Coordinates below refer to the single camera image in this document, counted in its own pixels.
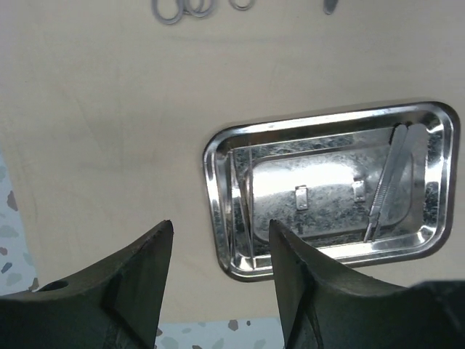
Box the steel tweezers pair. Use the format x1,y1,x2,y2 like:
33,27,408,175
363,124,426,243

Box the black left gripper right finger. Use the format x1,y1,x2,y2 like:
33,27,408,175
269,220,464,348

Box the steel surgical forceps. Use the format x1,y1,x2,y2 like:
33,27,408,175
150,0,184,25

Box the beige cloth wrap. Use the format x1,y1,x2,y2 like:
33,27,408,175
1,1,464,322

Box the steel instrument tray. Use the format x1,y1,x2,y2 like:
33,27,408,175
203,101,461,281

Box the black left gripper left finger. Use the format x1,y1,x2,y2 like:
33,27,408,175
1,220,174,348

